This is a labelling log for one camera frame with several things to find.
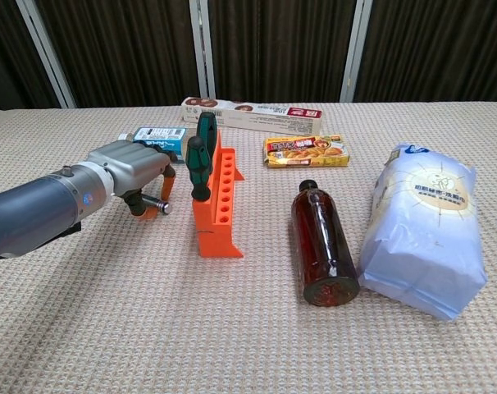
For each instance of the yellow curry box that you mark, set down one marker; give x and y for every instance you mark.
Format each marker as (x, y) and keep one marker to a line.
(306, 154)

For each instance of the beige waffle tablecloth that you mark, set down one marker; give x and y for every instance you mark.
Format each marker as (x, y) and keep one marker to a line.
(109, 328)

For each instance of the brown plastic bottle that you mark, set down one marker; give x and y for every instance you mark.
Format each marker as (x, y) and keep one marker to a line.
(322, 246)

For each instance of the orange screwdriver rack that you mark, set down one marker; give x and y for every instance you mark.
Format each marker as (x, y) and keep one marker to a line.
(215, 242)

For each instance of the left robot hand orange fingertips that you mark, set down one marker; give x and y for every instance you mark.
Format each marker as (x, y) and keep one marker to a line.
(133, 162)

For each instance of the black ribbed partition panel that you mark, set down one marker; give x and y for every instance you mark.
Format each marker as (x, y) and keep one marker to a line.
(129, 49)
(2, 41)
(437, 49)
(281, 49)

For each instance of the black metal precision screwdriver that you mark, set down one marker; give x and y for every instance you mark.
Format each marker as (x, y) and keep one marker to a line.
(162, 206)

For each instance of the pale blue paper bag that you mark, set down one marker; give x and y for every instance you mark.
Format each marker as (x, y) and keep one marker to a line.
(425, 246)

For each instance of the grey aluminium frame post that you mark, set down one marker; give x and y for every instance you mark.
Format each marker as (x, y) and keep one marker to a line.
(48, 61)
(201, 41)
(356, 49)

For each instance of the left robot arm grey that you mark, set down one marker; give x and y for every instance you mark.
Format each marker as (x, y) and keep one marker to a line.
(35, 213)

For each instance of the plastic bottle blue label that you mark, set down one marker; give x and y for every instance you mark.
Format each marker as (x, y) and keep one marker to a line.
(158, 133)

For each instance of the long white red box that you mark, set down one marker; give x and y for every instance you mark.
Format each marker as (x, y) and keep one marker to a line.
(265, 119)

